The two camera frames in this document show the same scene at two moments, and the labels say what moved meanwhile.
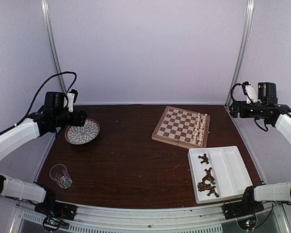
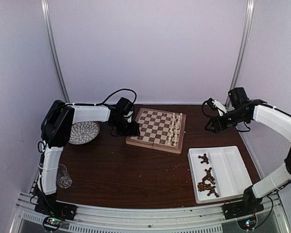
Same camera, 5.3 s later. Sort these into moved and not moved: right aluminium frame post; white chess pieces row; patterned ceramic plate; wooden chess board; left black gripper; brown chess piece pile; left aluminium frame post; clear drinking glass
Moved: left black gripper; wooden chess board; white chess pieces row
Not moved: patterned ceramic plate; left aluminium frame post; clear drinking glass; brown chess piece pile; right aluminium frame post
